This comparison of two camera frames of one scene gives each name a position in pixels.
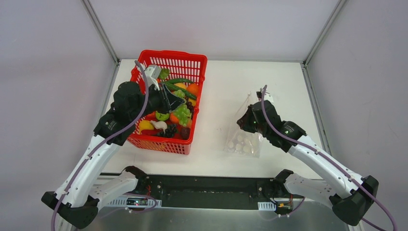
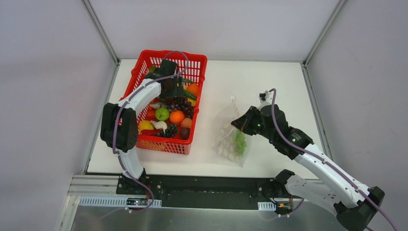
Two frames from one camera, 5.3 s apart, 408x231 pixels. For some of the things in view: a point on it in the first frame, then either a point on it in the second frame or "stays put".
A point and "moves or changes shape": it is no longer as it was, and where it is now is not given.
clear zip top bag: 241,141 moves or changes shape
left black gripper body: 163,98 → 175,85
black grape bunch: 170,131 stays put
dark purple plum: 184,133 stays put
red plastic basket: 183,72 stays put
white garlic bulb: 160,124 stays put
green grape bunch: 183,113 → 240,141
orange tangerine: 193,88 stays put
